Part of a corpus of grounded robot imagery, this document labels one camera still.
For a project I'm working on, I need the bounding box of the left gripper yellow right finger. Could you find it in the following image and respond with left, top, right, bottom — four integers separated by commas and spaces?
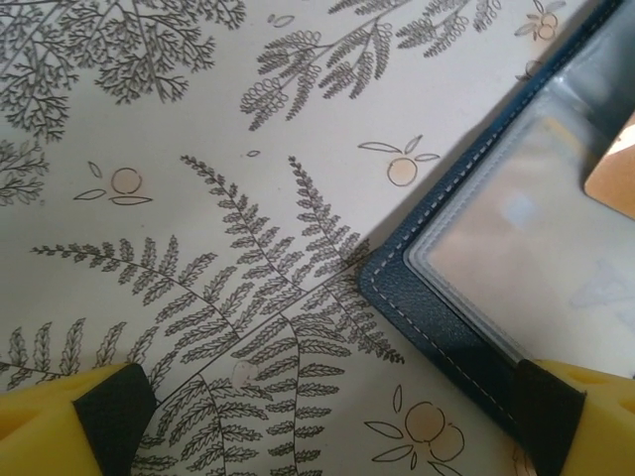
510, 357, 635, 476

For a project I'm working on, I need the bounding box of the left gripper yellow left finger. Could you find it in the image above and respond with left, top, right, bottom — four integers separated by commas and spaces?
0, 362, 158, 476

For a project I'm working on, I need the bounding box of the dark blue card holder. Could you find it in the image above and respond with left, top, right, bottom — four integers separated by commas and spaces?
357, 0, 635, 447

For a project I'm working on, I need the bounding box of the gold credit card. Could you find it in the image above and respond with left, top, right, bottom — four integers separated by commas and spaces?
582, 111, 635, 223

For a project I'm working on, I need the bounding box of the floral patterned table cover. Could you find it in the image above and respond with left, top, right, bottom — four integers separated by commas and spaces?
0, 0, 635, 476

